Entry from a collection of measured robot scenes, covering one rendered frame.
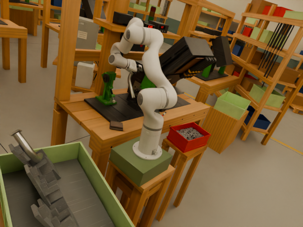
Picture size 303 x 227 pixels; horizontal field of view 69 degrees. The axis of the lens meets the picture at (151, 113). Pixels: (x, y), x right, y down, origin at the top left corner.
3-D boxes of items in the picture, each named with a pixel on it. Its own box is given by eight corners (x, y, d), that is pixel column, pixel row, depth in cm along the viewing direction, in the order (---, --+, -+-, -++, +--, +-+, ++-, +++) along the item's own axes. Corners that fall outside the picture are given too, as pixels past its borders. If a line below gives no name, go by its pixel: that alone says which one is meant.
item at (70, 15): (170, 86, 289) (196, 6, 246) (59, 101, 180) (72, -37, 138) (165, 83, 293) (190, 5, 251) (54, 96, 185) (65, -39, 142)
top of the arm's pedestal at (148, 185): (173, 173, 151) (175, 168, 149) (142, 194, 127) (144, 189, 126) (141, 147, 167) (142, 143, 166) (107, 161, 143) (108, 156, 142)
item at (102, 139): (205, 118, 263) (210, 106, 256) (99, 157, 154) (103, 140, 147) (195, 112, 270) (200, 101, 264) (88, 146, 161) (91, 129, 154)
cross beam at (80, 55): (167, 61, 273) (169, 54, 269) (68, 61, 178) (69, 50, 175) (164, 60, 276) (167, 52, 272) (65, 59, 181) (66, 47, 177)
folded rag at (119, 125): (122, 125, 170) (123, 122, 168) (122, 131, 163) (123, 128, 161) (109, 123, 167) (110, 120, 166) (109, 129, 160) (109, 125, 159)
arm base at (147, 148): (167, 154, 141) (174, 129, 133) (144, 164, 129) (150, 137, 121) (149, 138, 153) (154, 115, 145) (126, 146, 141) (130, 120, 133)
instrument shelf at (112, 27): (179, 39, 234) (181, 36, 232) (111, 31, 168) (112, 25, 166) (162, 33, 247) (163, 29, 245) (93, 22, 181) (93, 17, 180)
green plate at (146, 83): (153, 94, 203) (163, 72, 198) (148, 92, 196) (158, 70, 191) (144, 88, 209) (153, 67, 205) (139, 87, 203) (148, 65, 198)
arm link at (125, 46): (118, 23, 151) (107, 52, 175) (126, 41, 146) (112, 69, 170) (130, 24, 156) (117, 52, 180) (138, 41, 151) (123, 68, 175)
